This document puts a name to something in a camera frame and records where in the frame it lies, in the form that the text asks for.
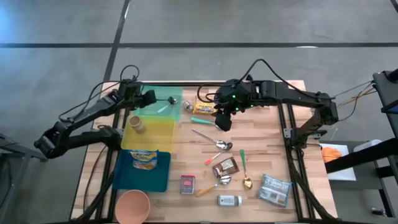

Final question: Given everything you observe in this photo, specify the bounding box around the peach plastic bowl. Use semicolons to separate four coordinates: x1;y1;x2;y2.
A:
114;189;151;224

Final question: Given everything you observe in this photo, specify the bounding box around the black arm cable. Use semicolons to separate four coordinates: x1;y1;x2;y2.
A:
197;58;336;104
58;64;141;123

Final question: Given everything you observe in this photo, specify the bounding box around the plain metal spoon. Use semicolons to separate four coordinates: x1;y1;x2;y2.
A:
191;128;228;150

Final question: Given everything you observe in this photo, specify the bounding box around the brown seasoning mix packet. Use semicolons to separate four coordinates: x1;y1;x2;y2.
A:
212;156;240;178

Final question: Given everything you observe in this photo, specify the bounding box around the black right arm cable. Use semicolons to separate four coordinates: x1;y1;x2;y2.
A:
197;58;336;104

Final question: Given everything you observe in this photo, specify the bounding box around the black metal beam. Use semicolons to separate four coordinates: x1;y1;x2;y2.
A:
325;138;398;174

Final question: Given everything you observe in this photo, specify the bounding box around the spoon with yellow handle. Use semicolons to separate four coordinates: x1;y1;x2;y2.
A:
195;175;233;198

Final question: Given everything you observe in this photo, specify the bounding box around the spoon with orange handle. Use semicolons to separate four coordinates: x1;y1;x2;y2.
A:
204;142;233;166

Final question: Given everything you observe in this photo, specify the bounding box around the white paper sheet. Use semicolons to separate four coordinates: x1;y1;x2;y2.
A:
319;142;357;182

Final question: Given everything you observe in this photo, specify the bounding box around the yellow plastic bin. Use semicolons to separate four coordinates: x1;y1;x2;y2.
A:
120;114;177;153

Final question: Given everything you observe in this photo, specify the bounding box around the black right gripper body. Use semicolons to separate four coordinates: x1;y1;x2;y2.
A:
213;79;251;114

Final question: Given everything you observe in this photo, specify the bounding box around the spoon with teal handle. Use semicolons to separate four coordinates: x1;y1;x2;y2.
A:
190;116;222;129

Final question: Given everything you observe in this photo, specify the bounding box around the yellow Maruchan ramen packet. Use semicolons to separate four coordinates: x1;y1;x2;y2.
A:
129;149;159;171
192;101;218;115

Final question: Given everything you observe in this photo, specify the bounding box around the small dark metal spoon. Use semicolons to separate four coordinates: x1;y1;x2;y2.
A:
157;96;179;114

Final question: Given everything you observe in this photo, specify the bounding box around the brown lidded jar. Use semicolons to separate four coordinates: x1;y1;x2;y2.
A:
128;114;146;134

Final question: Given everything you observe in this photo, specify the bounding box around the gold spoon green handle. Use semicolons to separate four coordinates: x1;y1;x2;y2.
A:
239;149;253;190

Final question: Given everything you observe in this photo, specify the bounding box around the red spice box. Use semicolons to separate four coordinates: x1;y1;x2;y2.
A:
180;174;196;195

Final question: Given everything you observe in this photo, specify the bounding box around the teal green plastic bin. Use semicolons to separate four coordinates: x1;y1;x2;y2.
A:
132;85;183;122

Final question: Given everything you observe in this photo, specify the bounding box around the blue plastic bin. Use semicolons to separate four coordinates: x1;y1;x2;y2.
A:
112;149;172;193

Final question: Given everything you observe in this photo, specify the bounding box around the black metal stand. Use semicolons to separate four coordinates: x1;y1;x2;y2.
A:
0;133;50;224

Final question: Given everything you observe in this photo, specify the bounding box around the white plastic container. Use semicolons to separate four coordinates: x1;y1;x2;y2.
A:
353;139;382;153

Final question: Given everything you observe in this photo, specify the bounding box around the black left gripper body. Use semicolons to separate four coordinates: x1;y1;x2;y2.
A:
136;89;157;108

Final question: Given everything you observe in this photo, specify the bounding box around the orange cloth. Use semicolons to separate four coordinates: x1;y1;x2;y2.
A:
321;146;343;164

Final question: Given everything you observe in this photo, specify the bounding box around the blue grey ramen packet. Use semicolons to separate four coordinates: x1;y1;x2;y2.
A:
257;173;293;208

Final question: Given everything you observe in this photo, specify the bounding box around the black table frame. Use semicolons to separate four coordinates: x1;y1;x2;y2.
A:
73;80;338;224

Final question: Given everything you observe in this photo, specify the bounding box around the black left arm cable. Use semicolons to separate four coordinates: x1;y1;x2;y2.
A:
58;64;141;123

